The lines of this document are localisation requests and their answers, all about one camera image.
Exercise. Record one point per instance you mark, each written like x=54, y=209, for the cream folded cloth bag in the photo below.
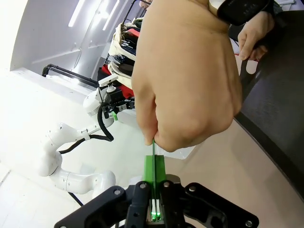
x=116, y=69

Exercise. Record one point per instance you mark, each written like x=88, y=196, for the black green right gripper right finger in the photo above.
x=190, y=204

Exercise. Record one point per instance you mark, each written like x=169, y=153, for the black pipe frame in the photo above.
x=69, y=72

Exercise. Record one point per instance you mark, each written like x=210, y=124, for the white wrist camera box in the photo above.
x=108, y=80

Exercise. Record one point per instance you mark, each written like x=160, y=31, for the cream tote bag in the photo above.
x=118, y=38

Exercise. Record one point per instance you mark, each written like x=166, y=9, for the black plastic tray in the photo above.
x=280, y=95

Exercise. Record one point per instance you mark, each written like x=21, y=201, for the person's right hand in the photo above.
x=251, y=35

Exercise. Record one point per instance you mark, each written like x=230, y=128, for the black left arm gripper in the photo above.
x=114, y=99

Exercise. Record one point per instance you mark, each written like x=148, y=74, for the navy checked cloth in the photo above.
x=121, y=57

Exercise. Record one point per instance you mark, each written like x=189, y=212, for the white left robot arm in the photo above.
x=59, y=152

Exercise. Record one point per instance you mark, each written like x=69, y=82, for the dark green garment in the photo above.
x=139, y=21

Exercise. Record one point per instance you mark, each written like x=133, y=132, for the red black garment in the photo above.
x=131, y=31

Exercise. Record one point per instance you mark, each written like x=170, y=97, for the black wrist watch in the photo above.
x=237, y=12

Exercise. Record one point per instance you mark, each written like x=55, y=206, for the clear plastic box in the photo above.
x=183, y=153

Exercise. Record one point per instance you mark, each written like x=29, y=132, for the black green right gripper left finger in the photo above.
x=133, y=202

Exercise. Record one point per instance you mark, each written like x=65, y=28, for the person's left hand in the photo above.
x=185, y=83

